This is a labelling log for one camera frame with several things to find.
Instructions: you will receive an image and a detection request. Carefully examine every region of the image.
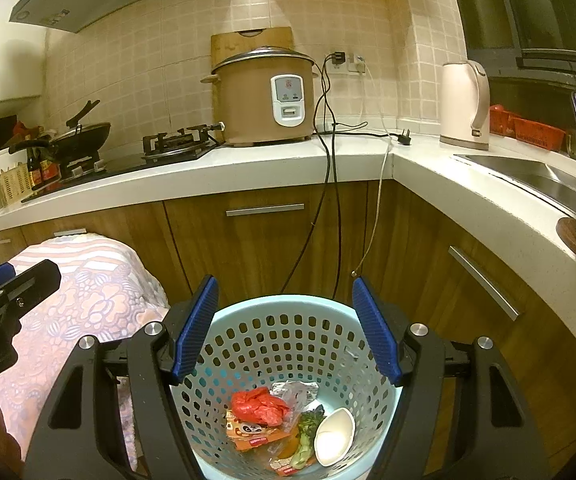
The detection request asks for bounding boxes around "dark window frame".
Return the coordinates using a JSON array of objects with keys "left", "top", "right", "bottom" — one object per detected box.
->
[{"left": 443, "top": 0, "right": 576, "bottom": 111}]

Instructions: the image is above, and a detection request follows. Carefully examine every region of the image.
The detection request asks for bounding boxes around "wooden base cabinet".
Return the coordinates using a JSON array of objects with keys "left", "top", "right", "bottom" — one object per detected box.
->
[{"left": 0, "top": 180, "right": 576, "bottom": 480}]

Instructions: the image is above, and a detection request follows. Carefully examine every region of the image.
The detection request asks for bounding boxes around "printed snack wrapper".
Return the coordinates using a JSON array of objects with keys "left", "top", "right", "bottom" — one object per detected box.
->
[{"left": 225, "top": 410, "right": 301, "bottom": 453}]

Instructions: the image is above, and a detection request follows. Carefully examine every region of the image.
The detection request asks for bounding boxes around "red label sauce bottle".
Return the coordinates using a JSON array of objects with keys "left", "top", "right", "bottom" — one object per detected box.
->
[{"left": 42, "top": 152, "right": 62, "bottom": 184}]

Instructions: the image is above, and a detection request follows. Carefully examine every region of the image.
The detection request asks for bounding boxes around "wide red plastic basket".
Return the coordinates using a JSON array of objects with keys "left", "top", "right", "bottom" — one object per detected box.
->
[{"left": 512, "top": 117, "right": 566, "bottom": 152}]

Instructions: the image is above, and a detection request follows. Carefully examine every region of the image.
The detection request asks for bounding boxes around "black power cable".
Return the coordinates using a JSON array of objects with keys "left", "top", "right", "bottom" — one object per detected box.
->
[
  {"left": 280, "top": 180, "right": 329, "bottom": 294},
  {"left": 315, "top": 57, "right": 343, "bottom": 297}
]

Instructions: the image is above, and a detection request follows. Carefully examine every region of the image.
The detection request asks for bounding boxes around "orange fruit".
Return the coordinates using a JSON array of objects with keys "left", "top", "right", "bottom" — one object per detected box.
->
[{"left": 283, "top": 430, "right": 303, "bottom": 458}]

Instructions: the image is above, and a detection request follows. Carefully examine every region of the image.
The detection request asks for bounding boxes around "white red paper cup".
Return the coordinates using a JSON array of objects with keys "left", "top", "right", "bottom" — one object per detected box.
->
[{"left": 314, "top": 407, "right": 356, "bottom": 467}]

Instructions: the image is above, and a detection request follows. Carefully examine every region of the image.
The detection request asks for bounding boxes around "white cable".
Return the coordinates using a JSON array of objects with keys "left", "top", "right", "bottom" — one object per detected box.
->
[{"left": 352, "top": 57, "right": 393, "bottom": 281}]

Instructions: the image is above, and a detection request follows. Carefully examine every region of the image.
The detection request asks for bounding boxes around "wooden cutting board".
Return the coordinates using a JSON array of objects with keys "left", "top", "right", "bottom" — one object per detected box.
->
[{"left": 211, "top": 26, "right": 295, "bottom": 68}]

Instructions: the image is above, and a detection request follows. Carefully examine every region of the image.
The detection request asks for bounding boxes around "black plug with cord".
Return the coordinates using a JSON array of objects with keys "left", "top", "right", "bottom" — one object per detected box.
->
[{"left": 335, "top": 121, "right": 415, "bottom": 147}]

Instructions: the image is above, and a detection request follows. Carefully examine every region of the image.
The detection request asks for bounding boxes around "clear plastic wrapper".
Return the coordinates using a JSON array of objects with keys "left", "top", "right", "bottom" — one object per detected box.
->
[{"left": 268, "top": 379, "right": 323, "bottom": 413}]

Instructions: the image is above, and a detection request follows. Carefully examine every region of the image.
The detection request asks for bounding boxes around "light blue perforated basket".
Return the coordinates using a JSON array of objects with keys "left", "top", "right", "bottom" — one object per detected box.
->
[{"left": 168, "top": 296, "right": 403, "bottom": 480}]

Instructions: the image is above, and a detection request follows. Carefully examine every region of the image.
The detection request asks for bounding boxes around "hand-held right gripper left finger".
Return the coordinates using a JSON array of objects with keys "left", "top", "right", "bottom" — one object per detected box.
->
[{"left": 22, "top": 275, "right": 219, "bottom": 480}]

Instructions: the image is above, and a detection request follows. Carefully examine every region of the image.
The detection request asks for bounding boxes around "steel sink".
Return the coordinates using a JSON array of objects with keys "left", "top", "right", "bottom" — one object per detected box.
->
[{"left": 453, "top": 152, "right": 576, "bottom": 221}]

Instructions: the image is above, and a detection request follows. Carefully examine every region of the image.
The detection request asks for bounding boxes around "black gas stove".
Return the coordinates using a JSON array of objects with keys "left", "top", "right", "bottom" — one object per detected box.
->
[{"left": 20, "top": 124, "right": 226, "bottom": 204}]

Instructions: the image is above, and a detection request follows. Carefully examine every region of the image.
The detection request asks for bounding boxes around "white electric kettle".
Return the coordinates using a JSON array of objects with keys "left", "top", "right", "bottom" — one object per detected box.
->
[{"left": 439, "top": 60, "right": 491, "bottom": 152}]

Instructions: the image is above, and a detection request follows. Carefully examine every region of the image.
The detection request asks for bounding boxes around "perforated chopstick holder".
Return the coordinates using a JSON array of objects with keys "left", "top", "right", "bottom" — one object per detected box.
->
[{"left": 0, "top": 165, "right": 33, "bottom": 206}]

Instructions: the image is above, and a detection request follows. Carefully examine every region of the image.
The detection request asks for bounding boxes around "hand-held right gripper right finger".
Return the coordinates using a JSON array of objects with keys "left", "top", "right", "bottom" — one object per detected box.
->
[{"left": 352, "top": 276, "right": 551, "bottom": 480}]

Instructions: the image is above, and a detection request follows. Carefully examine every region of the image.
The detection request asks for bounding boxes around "red plastic bag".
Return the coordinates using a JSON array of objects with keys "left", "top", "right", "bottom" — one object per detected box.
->
[{"left": 230, "top": 387, "right": 293, "bottom": 428}]

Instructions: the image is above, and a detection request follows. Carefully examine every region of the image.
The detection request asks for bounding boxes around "small red plastic basket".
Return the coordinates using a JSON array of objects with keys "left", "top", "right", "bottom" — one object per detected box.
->
[{"left": 489, "top": 105, "right": 516, "bottom": 137}]

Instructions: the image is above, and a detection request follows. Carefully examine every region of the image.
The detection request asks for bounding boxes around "floral pink tablecloth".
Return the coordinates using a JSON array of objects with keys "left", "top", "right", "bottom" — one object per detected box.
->
[{"left": 0, "top": 234, "right": 171, "bottom": 480}]

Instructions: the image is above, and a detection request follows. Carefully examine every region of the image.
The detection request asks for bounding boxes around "brown rice cooker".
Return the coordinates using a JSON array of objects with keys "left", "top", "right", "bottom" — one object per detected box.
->
[{"left": 199, "top": 46, "right": 319, "bottom": 148}]

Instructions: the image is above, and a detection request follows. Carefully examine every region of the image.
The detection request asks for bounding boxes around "dark sauce bottle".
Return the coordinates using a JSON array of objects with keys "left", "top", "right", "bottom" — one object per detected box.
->
[{"left": 26, "top": 132, "right": 43, "bottom": 191}]

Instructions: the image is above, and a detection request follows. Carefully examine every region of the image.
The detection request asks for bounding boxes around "black wok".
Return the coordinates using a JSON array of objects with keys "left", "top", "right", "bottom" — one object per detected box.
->
[{"left": 8, "top": 100, "right": 112, "bottom": 159}]

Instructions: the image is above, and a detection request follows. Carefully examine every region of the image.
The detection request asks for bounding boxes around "green leafy vegetable scrap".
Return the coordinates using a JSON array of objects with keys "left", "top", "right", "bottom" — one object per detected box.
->
[{"left": 290, "top": 405, "right": 326, "bottom": 468}]

